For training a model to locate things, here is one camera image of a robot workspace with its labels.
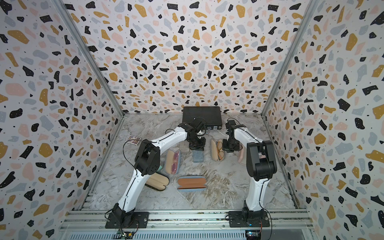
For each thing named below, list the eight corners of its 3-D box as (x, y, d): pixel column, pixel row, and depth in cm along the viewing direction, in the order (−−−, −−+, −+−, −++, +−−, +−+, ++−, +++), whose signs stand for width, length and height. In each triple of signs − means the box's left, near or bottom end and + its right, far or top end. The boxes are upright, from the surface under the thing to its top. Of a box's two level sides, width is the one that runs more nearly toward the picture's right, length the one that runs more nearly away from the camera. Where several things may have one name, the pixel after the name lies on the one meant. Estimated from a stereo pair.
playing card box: (127, 143, 106) (126, 140, 104) (131, 137, 110) (130, 135, 107) (136, 145, 105) (135, 143, 103) (140, 139, 108) (139, 137, 106)
